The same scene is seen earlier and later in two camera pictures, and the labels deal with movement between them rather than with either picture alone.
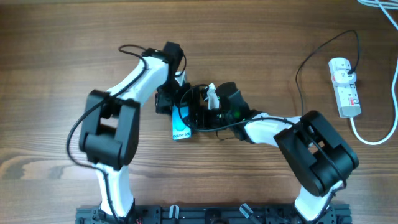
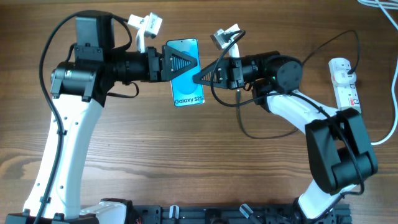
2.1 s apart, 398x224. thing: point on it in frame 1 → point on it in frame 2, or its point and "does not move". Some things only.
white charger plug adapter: (342, 77) does not move
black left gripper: (161, 102) → (165, 73)
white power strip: (344, 88) does not move
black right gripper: (202, 112) → (229, 73)
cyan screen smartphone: (180, 128) → (186, 92)
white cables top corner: (384, 5) does not move
